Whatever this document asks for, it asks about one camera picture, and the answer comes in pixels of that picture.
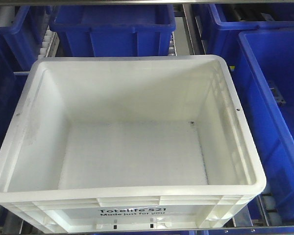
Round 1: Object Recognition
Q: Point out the blue bin shelf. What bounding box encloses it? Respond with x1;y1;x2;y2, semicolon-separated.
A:
232;28;294;223
0;33;27;148

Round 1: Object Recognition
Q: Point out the blue bin left shelf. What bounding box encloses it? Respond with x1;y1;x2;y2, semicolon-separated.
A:
0;33;27;148

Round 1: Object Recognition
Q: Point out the blue bin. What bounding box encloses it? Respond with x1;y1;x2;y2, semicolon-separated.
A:
192;3;294;65
0;5;53;71
49;4;176;57

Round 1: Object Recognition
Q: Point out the white plastic Totelife bin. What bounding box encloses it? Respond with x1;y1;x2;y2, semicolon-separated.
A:
0;55;267;233

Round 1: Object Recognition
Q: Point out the blue bin right shelf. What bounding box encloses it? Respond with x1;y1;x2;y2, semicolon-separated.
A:
232;28;294;223

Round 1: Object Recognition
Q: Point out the blue bin rear left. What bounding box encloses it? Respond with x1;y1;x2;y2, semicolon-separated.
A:
0;5;53;71

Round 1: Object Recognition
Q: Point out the blue bin rear right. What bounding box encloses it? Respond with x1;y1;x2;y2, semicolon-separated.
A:
192;3;294;65

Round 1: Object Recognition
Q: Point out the blue bin rear centre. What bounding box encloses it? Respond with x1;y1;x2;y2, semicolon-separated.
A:
49;4;176;57

